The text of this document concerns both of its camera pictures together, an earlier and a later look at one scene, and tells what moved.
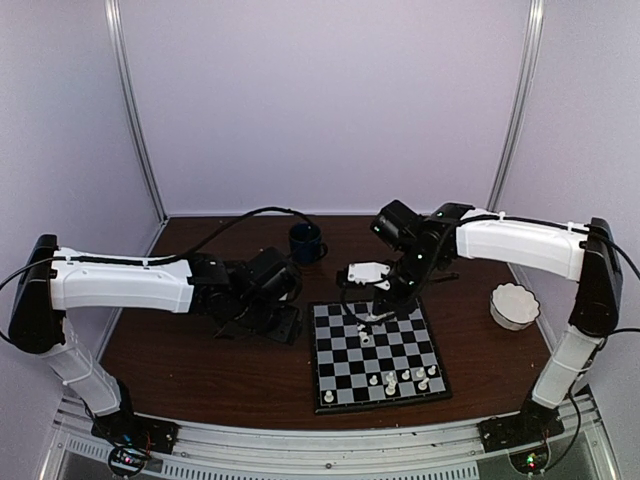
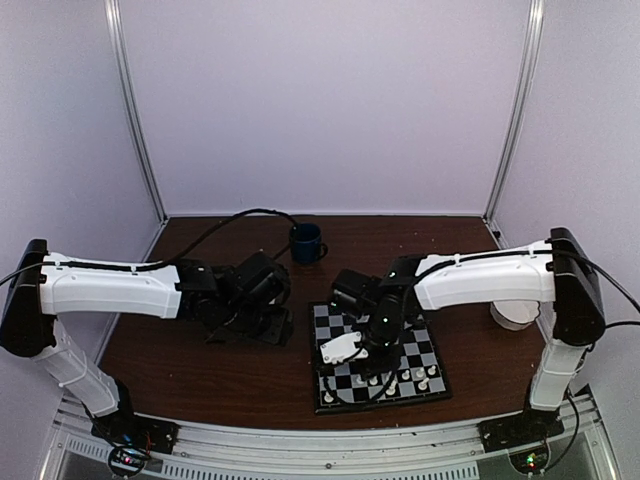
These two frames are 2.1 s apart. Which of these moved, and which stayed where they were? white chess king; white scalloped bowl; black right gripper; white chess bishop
Moved: black right gripper
Stayed: white scalloped bowl; white chess king; white chess bishop
